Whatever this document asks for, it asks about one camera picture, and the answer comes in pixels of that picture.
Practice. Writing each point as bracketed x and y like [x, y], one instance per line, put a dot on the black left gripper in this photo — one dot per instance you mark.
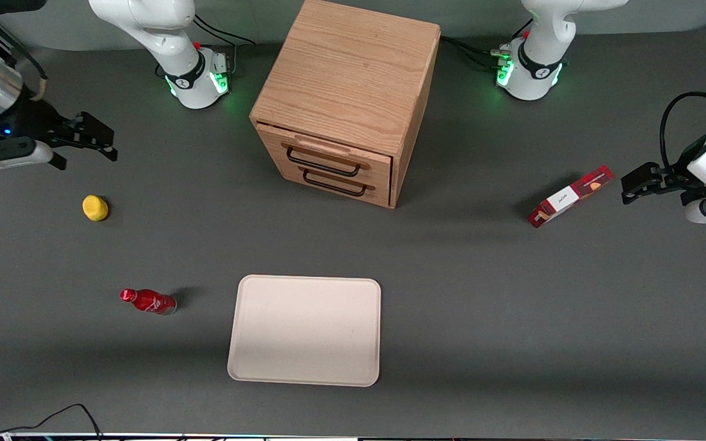
[675, 180]

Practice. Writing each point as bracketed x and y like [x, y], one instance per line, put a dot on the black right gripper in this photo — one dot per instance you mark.
[33, 121]

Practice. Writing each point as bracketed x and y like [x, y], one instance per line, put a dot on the wooden drawer with shallow tray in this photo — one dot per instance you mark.
[273, 144]

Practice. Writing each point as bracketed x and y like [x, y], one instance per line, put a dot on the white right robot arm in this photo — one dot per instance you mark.
[151, 30]

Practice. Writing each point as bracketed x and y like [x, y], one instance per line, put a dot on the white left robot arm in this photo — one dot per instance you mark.
[543, 55]

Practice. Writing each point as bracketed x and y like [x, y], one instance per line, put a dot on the wooden drawer cabinet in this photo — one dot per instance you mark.
[347, 73]

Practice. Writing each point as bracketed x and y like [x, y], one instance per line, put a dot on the wooden drawer front panel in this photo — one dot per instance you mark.
[377, 193]

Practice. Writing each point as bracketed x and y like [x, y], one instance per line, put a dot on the yellow lemon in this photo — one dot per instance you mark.
[95, 208]

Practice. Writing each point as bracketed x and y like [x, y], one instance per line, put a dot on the red white snack box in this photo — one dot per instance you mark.
[567, 197]

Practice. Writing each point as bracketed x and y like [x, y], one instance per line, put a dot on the red drink bottle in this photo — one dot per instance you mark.
[151, 302]

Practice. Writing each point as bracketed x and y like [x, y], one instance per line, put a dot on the beige plastic tray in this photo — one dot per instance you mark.
[304, 331]

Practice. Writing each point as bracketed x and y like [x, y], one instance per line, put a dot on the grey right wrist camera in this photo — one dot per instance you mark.
[3, 160]

